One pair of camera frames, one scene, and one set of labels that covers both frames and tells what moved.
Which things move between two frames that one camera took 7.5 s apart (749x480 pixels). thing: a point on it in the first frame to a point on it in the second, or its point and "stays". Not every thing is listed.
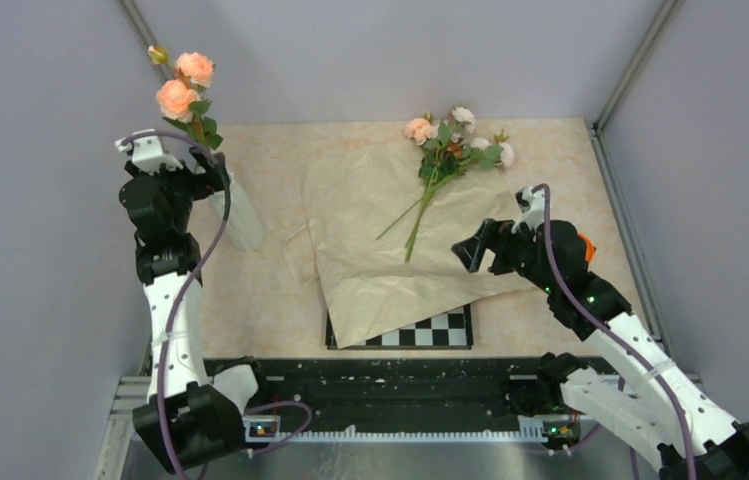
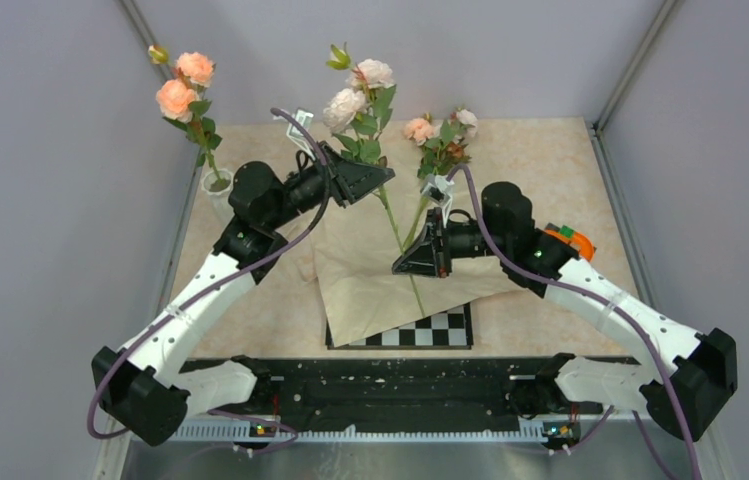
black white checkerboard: x=451 y=330 stays
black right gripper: x=472 y=250 to x=427 y=257
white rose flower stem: x=449 y=152 to x=419 y=297
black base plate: x=398 y=392 stays
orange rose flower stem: x=181 y=101 stays
